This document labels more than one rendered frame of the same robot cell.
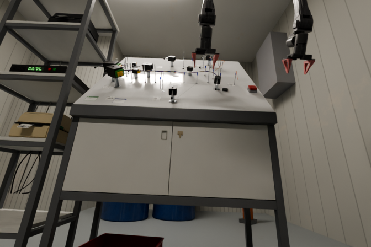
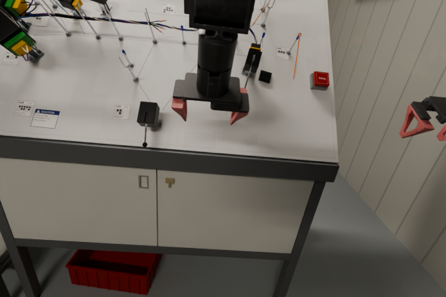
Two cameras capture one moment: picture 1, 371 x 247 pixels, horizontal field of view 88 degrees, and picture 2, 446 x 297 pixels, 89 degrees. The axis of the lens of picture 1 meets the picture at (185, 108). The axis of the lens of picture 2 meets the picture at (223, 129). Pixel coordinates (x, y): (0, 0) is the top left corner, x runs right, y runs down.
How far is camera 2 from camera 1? 86 cm
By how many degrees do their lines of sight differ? 44
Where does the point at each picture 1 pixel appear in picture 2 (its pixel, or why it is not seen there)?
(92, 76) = not seen: outside the picture
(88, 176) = (42, 226)
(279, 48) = not seen: outside the picture
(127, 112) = (66, 155)
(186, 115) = (177, 164)
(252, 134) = (287, 186)
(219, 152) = (230, 207)
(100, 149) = (45, 196)
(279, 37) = not seen: outside the picture
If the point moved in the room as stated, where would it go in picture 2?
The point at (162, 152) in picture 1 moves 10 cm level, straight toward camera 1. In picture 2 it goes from (143, 203) to (137, 225)
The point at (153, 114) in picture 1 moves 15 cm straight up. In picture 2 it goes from (117, 160) to (113, 114)
